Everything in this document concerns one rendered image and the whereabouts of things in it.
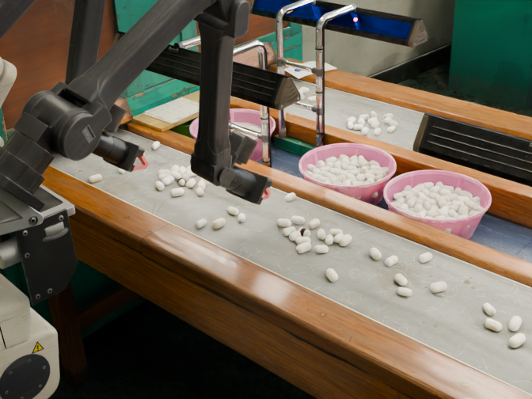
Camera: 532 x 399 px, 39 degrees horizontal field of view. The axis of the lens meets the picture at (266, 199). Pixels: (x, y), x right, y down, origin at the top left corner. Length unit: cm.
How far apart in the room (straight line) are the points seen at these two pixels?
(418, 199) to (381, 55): 276
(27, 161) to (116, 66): 21
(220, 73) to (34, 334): 60
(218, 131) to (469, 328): 63
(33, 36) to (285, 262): 98
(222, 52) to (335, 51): 293
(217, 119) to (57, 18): 86
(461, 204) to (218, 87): 78
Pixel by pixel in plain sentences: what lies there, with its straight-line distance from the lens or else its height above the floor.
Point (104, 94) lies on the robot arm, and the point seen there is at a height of 128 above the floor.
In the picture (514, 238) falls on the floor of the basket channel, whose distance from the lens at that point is 198.
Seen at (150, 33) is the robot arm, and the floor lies 135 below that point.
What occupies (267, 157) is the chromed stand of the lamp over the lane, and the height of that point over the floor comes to 78.
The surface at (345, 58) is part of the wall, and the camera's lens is 442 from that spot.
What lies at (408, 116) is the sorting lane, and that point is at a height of 74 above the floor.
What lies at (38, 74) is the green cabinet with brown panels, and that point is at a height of 100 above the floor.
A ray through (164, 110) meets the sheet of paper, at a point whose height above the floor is 78.
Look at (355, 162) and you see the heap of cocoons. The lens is 214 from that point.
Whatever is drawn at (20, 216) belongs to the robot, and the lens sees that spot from 121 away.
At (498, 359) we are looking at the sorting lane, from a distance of 149.
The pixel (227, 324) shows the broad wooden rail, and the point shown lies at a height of 65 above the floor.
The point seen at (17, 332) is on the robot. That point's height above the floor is 83.
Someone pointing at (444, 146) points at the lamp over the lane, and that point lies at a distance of 149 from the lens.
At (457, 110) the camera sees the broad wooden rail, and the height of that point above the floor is 76.
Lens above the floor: 170
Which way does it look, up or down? 29 degrees down
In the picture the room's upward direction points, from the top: 3 degrees counter-clockwise
